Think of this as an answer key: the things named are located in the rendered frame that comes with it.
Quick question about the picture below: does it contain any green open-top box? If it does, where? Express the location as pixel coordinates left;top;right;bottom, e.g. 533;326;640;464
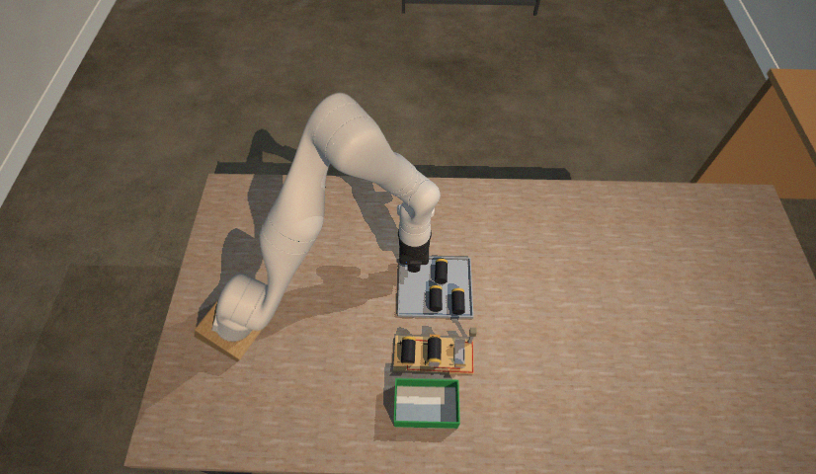
394;378;460;429

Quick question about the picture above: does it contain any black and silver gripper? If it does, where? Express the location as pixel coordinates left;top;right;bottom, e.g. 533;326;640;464
398;222;432;265

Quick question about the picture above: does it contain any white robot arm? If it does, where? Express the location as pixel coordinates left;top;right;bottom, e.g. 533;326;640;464
211;93;441;342

